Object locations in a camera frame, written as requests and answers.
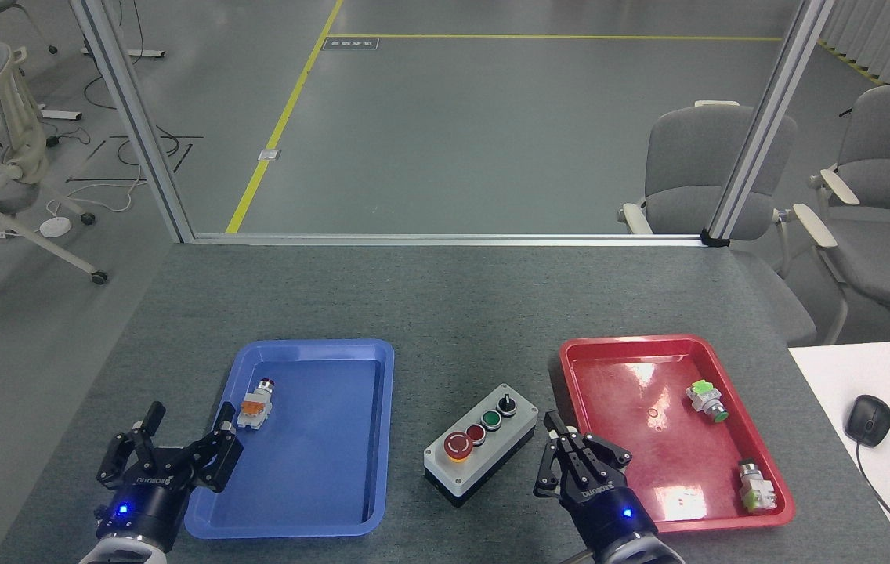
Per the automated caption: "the silver aluminium rail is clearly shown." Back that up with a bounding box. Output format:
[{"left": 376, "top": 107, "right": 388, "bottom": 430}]
[{"left": 193, "top": 233, "right": 708, "bottom": 247}]

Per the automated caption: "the silver aluminium post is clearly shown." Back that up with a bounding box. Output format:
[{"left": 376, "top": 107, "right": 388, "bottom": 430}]
[
  {"left": 69, "top": 0, "right": 195, "bottom": 244},
  {"left": 702, "top": 0, "right": 836, "bottom": 248}
]

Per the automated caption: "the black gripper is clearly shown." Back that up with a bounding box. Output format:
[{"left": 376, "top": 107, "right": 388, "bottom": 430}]
[
  {"left": 96, "top": 402, "right": 244, "bottom": 549},
  {"left": 534, "top": 411, "right": 659, "bottom": 561}
]

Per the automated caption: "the silver push button switch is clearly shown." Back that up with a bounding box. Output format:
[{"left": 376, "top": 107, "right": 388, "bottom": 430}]
[{"left": 739, "top": 459, "right": 777, "bottom": 513}]

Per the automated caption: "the white office chair on wheels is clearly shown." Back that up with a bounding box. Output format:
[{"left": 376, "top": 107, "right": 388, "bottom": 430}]
[{"left": 0, "top": 43, "right": 109, "bottom": 326}]

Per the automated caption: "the white side table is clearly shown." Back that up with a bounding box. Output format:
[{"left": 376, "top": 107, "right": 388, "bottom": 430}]
[{"left": 788, "top": 338, "right": 890, "bottom": 564}]

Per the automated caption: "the grey control box with buttons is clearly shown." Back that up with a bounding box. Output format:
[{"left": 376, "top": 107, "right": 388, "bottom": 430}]
[{"left": 423, "top": 383, "right": 539, "bottom": 508}]

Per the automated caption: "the white curtain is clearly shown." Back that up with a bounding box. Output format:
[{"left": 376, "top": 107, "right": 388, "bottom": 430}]
[{"left": 817, "top": 0, "right": 890, "bottom": 85}]

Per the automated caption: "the red plastic tray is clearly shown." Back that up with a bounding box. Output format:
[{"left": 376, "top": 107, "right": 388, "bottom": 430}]
[{"left": 559, "top": 334, "right": 796, "bottom": 536}]

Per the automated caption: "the black computer mouse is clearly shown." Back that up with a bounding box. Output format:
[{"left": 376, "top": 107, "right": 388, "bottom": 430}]
[{"left": 845, "top": 394, "right": 890, "bottom": 448}]

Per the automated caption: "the red push button switch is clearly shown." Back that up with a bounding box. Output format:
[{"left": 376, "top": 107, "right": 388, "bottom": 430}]
[{"left": 237, "top": 379, "right": 276, "bottom": 431}]

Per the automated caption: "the green push button switch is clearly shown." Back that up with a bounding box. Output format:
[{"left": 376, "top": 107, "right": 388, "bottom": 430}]
[{"left": 686, "top": 380, "right": 730, "bottom": 424}]

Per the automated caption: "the blue plastic tray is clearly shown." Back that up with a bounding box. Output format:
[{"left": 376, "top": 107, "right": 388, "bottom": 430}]
[{"left": 183, "top": 338, "right": 396, "bottom": 540}]

